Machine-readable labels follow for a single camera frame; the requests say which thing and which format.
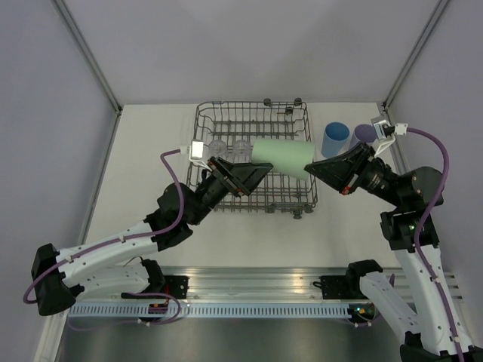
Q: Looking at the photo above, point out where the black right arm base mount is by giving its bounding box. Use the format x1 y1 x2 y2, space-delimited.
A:
312 275 366 300

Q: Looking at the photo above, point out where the green plastic cup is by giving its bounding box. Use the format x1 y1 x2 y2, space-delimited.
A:
251 139 315 181

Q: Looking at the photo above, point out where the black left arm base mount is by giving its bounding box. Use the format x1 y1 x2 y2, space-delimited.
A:
146 275 189 299

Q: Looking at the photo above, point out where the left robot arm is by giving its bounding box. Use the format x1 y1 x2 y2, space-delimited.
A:
23 158 272 316

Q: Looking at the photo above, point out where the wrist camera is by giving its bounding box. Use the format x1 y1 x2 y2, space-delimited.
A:
180 140 208 169
371 115 408 157

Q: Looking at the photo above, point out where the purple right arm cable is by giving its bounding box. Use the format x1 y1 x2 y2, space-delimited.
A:
407 127 467 362

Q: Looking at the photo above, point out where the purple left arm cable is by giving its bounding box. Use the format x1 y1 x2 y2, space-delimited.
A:
22 149 189 305

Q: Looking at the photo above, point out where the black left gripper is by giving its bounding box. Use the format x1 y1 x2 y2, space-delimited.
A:
189 156 274 225

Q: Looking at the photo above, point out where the blue plastic cup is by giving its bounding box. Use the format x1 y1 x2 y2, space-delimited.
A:
321 122 350 158

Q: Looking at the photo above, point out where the purple plastic cup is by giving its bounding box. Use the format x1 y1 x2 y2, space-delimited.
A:
349 124 377 149

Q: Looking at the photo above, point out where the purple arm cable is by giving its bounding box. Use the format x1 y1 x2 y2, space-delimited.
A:
22 149 189 305
407 127 467 362

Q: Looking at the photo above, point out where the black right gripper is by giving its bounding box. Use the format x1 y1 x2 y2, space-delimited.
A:
305 140 406 207

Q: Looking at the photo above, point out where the clear glass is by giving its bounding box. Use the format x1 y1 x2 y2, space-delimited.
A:
232 140 251 157
208 140 228 158

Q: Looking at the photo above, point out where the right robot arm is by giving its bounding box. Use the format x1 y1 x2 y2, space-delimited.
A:
305 143 482 361

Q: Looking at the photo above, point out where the aluminium frame post right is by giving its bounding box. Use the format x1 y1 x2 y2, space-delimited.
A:
380 0 452 112

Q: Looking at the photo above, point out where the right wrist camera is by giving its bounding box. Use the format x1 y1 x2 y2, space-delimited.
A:
371 115 408 157

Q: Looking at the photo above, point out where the aluminium frame post left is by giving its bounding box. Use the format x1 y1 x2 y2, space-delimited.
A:
51 0 123 114

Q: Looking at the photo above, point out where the aluminium frame post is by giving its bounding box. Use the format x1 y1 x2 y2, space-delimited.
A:
51 0 123 114
380 0 452 112

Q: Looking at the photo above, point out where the white slotted cable duct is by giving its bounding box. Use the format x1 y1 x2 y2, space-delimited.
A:
69 302 350 319

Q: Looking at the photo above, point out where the grey wire dish rack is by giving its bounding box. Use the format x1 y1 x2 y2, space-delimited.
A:
193 98 318 219

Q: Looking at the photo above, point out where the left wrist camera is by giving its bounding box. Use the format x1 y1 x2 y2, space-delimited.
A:
180 140 208 169

